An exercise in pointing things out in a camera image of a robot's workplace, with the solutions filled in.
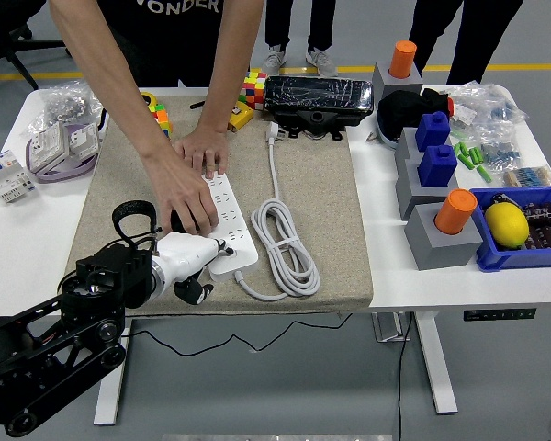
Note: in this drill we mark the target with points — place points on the blue plastic bin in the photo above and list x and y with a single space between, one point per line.
519 258

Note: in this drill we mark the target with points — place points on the grey under-table bracket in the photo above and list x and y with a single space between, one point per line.
388 328

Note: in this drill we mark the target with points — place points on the white blue-rimmed object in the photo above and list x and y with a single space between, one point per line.
389 140

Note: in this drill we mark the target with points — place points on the grey block with hole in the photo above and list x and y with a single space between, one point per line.
441 250
404 149
411 195
397 85

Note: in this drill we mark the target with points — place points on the square yellow tape measure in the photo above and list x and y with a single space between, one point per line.
242 117

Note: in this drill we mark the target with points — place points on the white power strip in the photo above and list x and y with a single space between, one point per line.
239 248

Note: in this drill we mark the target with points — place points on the black table control panel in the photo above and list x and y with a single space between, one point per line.
498 314

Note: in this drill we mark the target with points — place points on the person's left forearm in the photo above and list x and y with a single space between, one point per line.
229 59

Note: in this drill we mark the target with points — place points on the grey-brown fabric mat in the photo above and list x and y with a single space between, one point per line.
326 206

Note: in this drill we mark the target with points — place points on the white circuit breaker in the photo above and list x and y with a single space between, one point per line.
4 172

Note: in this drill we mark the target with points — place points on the black office chair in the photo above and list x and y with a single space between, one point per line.
23 45

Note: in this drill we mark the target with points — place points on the small clear plastic bag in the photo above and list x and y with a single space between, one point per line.
97 103

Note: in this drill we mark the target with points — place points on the dark brown capacitor pile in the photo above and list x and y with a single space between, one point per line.
548 225

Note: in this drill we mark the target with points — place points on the large white socket panel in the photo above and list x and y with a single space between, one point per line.
48 147

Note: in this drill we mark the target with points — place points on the purple tray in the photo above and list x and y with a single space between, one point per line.
59 175

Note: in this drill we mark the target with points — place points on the small white socket panel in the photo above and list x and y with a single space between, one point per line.
83 140

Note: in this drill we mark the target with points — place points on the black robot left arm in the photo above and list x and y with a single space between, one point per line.
110 275

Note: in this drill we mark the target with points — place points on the person's right forearm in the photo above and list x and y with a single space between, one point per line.
105 69

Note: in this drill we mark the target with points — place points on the small black silver tool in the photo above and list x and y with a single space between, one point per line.
501 199

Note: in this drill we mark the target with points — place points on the round yellow tape measure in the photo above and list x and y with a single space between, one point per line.
149 98

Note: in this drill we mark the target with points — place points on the small green cylinder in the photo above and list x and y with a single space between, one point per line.
471 155
463 147
484 173
465 161
457 150
478 155

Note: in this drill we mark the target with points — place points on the black plastic-wrapped device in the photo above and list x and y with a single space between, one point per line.
317 94

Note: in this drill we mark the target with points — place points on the black cloth bundle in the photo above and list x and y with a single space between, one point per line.
401 110

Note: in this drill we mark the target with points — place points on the person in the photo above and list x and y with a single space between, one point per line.
321 27
174 41
477 37

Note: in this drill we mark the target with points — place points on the orange cylinder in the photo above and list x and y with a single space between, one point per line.
403 57
454 211

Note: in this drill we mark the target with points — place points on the black hex key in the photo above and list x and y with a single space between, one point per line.
196 105

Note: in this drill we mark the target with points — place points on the blue square peg block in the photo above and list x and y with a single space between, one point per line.
432 133
437 167

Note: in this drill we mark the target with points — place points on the yellow lemon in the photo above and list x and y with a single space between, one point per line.
506 225

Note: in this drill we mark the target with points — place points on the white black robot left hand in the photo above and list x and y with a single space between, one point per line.
188 255

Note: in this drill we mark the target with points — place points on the small metal piece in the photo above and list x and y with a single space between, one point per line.
372 138

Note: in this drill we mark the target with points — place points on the clear bag of blue parts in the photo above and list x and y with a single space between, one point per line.
500 151
496 108

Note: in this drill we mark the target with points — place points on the person's right hand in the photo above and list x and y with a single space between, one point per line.
183 188

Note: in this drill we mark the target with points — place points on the white table leg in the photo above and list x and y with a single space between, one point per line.
436 367
112 399

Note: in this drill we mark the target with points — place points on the person's left hand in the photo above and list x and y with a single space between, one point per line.
209 147

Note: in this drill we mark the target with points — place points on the clear bag of resistors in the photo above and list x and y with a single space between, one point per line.
530 177

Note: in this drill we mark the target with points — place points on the colourful puzzle cube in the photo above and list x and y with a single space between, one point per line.
256 91
163 117

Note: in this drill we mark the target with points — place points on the clear bag of screws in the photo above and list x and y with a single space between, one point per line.
64 105

